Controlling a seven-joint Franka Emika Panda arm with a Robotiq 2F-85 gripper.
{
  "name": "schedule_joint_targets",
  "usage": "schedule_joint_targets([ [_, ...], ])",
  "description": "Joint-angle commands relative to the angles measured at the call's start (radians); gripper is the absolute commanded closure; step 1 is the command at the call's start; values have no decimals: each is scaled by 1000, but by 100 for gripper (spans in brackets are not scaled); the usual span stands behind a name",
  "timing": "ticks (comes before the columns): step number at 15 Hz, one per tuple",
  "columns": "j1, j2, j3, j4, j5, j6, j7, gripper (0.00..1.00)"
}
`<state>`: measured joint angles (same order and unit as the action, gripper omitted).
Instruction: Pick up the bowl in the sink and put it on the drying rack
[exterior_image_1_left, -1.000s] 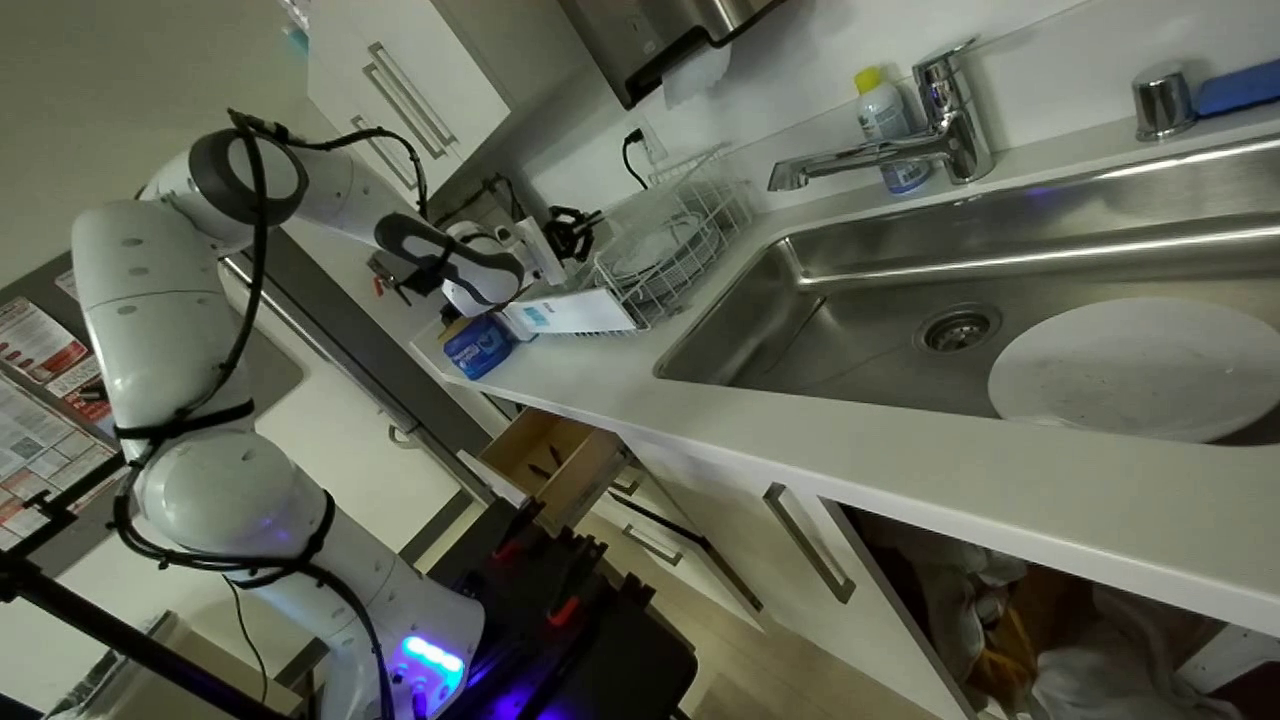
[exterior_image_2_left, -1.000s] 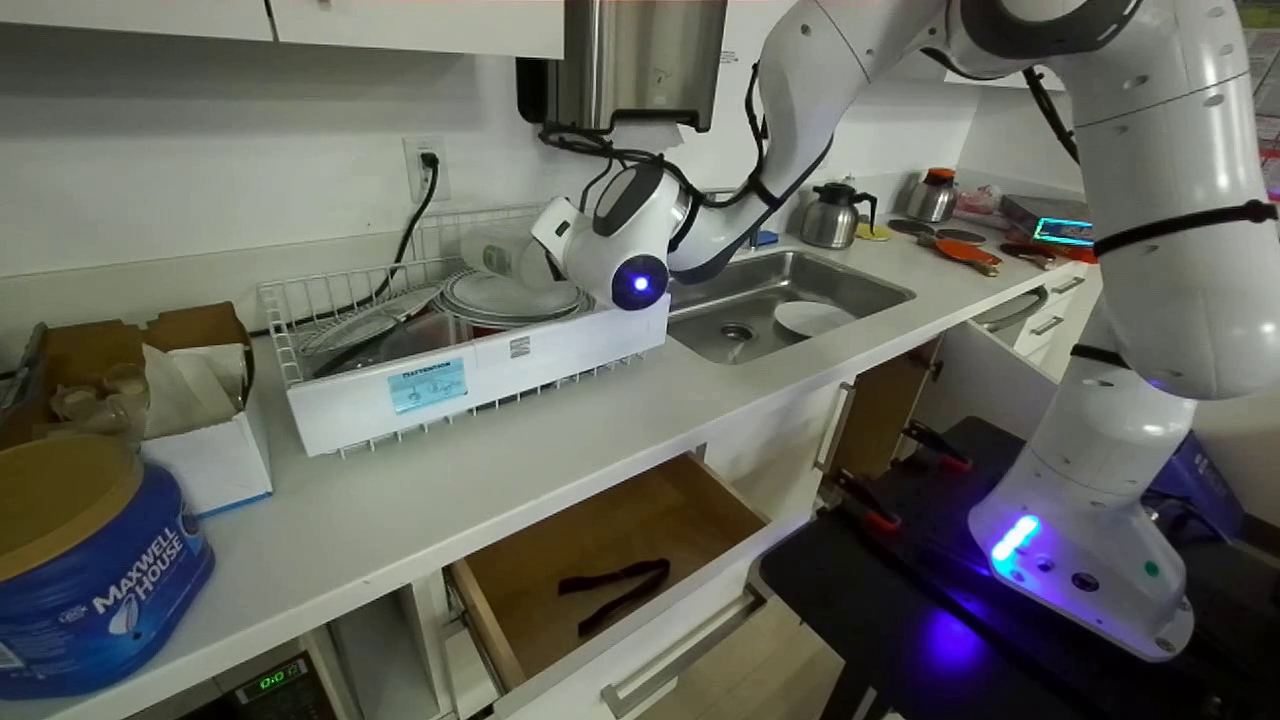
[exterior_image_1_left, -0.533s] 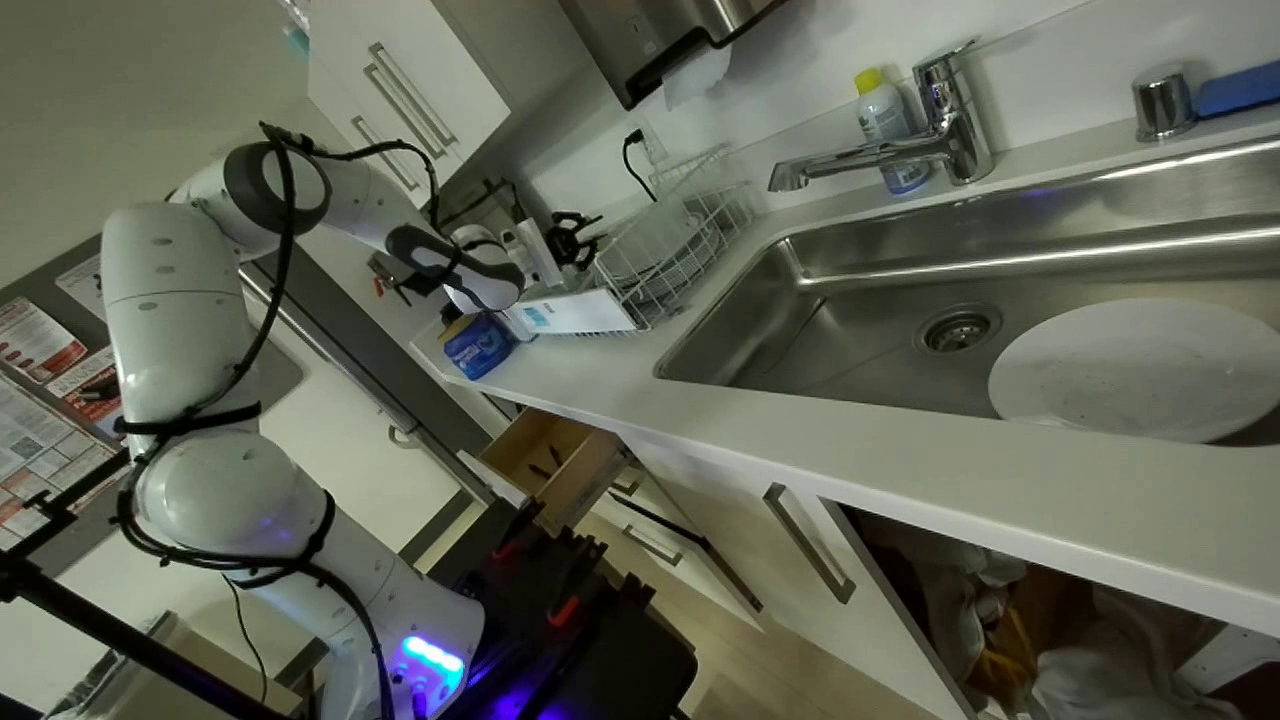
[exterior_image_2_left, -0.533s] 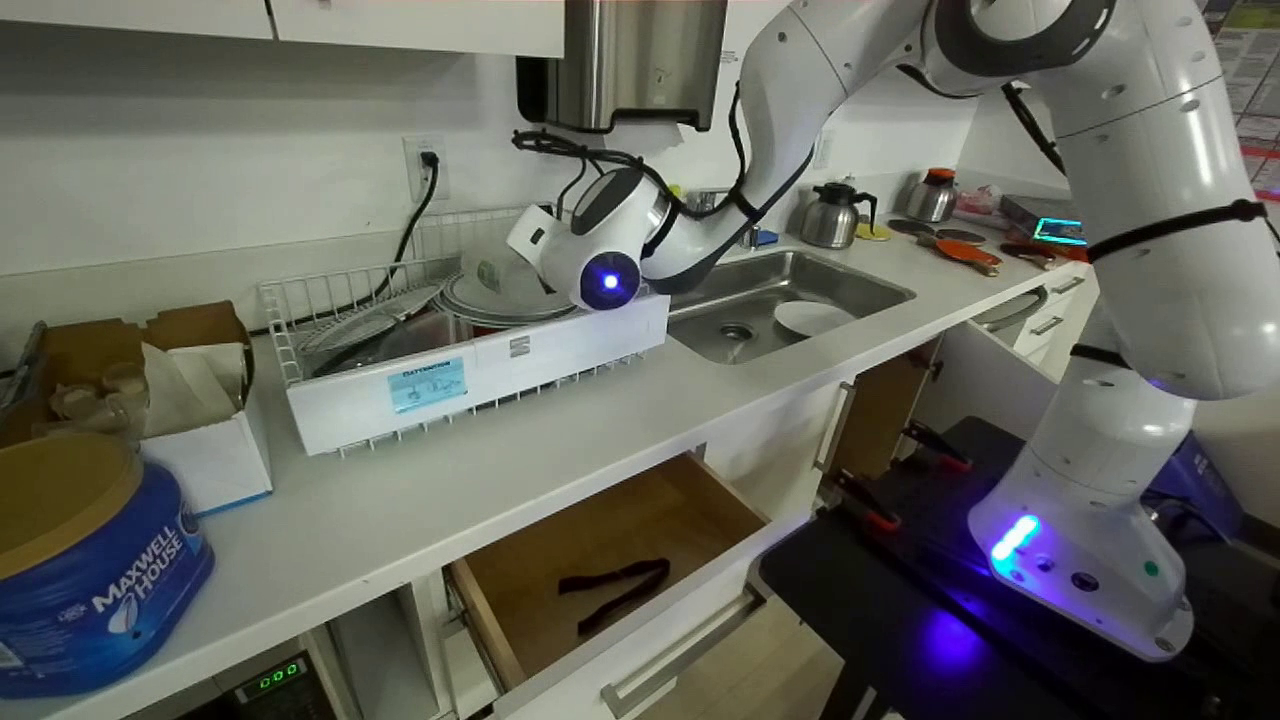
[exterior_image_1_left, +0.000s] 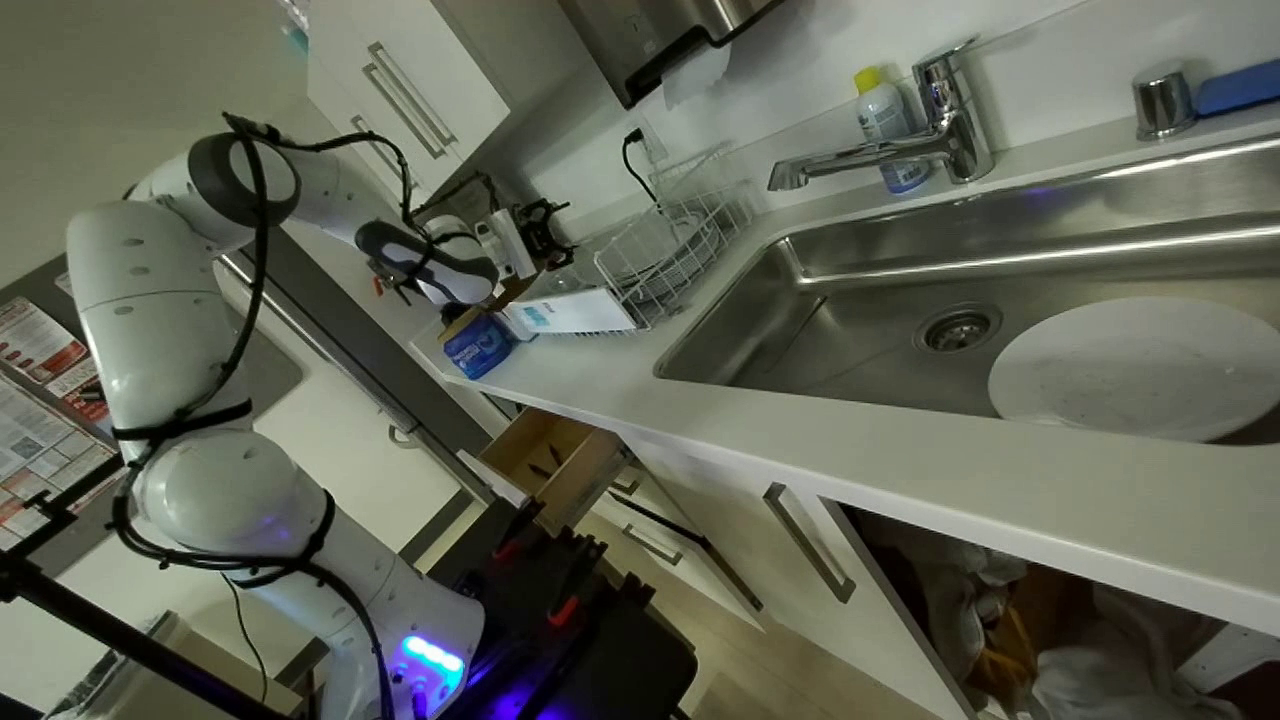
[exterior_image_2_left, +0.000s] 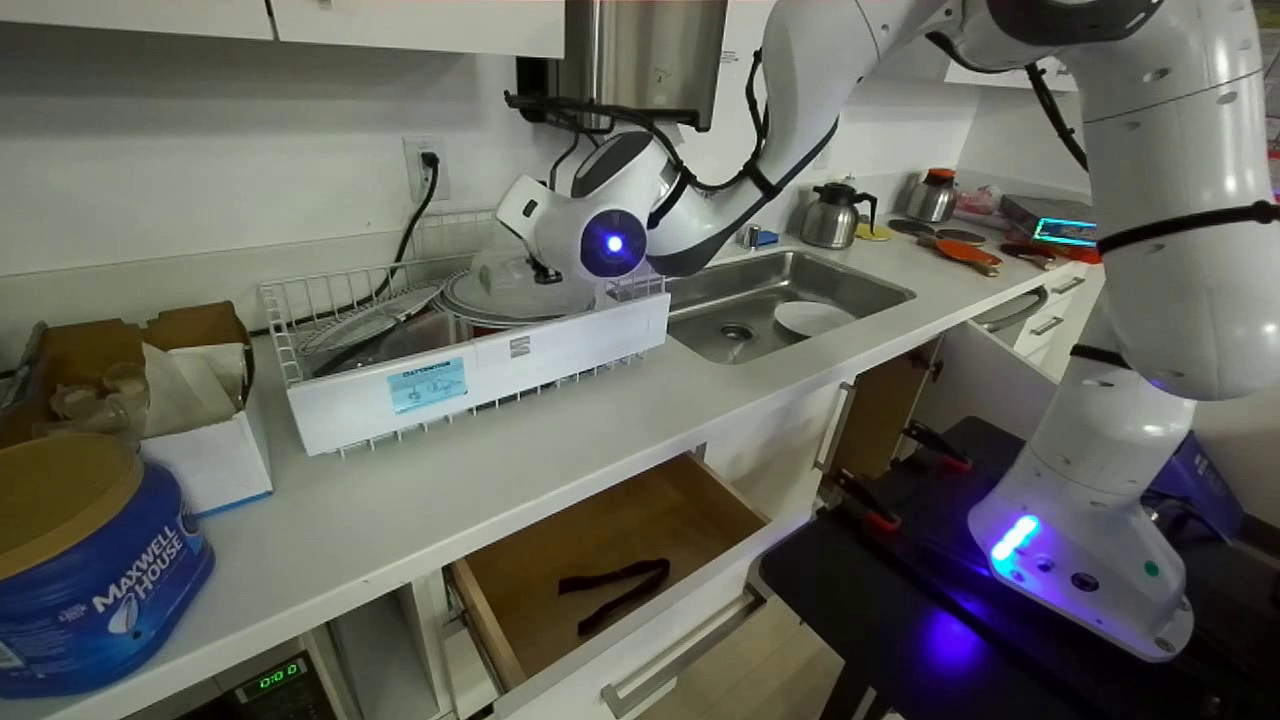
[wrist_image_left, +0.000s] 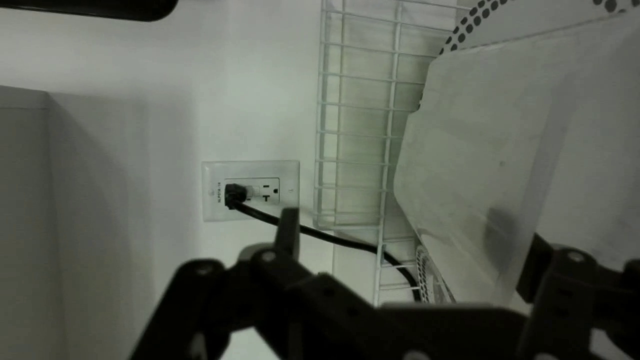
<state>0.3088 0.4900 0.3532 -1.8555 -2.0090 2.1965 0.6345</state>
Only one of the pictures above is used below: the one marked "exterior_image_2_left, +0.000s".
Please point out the white upper cabinet door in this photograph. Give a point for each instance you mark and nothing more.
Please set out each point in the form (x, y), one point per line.
(135, 12)
(412, 20)

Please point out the black red cart tool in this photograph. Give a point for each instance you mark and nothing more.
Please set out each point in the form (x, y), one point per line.
(866, 505)
(932, 448)

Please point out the black robot cart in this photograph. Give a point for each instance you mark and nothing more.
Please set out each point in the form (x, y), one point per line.
(905, 624)

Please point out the orange pliers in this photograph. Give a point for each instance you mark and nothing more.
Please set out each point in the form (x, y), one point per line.
(960, 249)

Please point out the steel kettle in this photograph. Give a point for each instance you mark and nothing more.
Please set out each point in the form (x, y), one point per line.
(830, 222)

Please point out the steel paper towel dispenser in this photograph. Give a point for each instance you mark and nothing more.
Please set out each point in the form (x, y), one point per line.
(640, 52)

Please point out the white wall outlet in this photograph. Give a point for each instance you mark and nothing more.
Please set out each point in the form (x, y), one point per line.
(427, 182)

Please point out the white round plate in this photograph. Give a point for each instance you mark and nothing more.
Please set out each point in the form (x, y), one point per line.
(814, 317)

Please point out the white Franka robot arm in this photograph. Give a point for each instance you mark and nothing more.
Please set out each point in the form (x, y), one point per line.
(1174, 264)

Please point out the grey leaning plate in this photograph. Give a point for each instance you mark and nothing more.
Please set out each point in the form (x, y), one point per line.
(360, 332)

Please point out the small white box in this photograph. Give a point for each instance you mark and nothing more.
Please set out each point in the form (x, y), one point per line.
(206, 465)

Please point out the steel thermos red lid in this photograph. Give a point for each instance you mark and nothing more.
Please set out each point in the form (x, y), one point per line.
(932, 202)

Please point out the blue coffee can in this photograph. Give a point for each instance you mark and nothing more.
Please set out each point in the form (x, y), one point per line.
(104, 601)

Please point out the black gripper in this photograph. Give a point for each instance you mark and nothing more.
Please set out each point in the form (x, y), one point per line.
(546, 264)

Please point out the appliance green display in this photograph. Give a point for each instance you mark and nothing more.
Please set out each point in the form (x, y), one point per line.
(267, 685)

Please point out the black device teal light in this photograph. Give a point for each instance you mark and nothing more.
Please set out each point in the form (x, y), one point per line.
(1060, 230)

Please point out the open wooden cabinet door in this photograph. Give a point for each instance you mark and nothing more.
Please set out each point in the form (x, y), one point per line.
(880, 414)

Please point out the pink cloth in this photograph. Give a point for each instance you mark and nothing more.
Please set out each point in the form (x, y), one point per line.
(982, 205)

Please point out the round plate dark rim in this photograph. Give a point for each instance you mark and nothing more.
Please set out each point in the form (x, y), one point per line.
(523, 317)

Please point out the open wooden drawer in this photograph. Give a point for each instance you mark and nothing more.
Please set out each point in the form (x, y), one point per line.
(587, 533)

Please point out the stainless steel sink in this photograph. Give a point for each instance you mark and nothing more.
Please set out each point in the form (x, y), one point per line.
(744, 302)

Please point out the open cardboard box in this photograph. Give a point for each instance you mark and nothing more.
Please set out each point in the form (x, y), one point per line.
(80, 367)

